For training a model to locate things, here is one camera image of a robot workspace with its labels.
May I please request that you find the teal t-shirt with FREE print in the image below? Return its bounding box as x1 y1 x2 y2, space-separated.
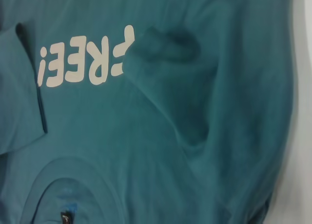
0 0 303 224

